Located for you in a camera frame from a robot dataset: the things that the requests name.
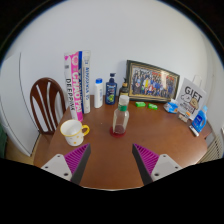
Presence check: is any blue detergent bottle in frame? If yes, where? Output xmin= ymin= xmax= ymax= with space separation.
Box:
xmin=191 ymin=105 xmax=209 ymax=134

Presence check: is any framed group photo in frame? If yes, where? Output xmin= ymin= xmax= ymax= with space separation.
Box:
xmin=125 ymin=59 xmax=181 ymax=103

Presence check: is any small brown snack packet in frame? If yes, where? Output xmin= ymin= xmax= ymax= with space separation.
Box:
xmin=178 ymin=113 xmax=189 ymax=123

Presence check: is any long white and blue box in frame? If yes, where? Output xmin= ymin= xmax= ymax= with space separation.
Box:
xmin=80 ymin=49 xmax=92 ymax=115

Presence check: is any small white flat box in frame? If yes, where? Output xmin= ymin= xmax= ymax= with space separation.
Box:
xmin=188 ymin=124 xmax=200 ymax=138

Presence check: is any white printed paper gift bag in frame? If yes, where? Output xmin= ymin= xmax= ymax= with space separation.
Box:
xmin=175 ymin=75 xmax=208 ymax=121

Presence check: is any white door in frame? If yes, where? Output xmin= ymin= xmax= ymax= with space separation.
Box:
xmin=0 ymin=51 xmax=41 ymax=158

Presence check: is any long pink and white box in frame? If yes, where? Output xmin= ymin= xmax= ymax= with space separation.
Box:
xmin=63 ymin=50 xmax=84 ymax=123

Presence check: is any dark yellow-labelled pump bottle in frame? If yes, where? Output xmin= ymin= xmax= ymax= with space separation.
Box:
xmin=118 ymin=78 xmax=130 ymax=98

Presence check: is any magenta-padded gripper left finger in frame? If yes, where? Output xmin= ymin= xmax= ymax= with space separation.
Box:
xmin=40 ymin=143 xmax=92 ymax=185

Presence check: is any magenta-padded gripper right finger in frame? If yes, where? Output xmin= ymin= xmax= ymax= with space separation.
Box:
xmin=131 ymin=143 xmax=183 ymax=186

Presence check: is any clear green-labelled plastic bottle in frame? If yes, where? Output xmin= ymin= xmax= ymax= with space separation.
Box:
xmin=111 ymin=95 xmax=130 ymax=135

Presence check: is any dark blue pump bottle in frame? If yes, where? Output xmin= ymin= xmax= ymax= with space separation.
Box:
xmin=104 ymin=72 xmax=118 ymax=106

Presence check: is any white mug with yellow handle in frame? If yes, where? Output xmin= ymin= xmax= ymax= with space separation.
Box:
xmin=59 ymin=119 xmax=91 ymax=147

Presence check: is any white radiator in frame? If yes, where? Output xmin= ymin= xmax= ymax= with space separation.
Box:
xmin=199 ymin=133 xmax=224 ymax=164

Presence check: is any flat round red coaster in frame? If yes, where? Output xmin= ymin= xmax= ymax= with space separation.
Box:
xmin=109 ymin=125 xmax=127 ymax=138

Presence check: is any white lotion bottle blue cap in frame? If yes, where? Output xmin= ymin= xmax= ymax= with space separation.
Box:
xmin=93 ymin=78 xmax=104 ymax=109

